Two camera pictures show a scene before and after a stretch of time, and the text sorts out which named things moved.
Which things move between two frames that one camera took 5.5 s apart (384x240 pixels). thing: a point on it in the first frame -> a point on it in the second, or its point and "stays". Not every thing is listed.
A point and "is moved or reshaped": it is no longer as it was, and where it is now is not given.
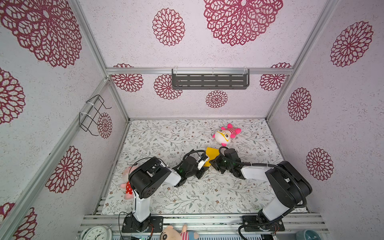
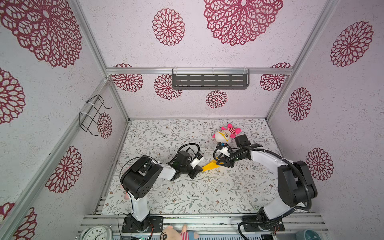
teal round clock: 307,234 stays
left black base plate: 131,224 stays
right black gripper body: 222,165 -> 230,161
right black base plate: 276,226 stays
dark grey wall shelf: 210,78 stays
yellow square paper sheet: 211,153 is moved or reshaped
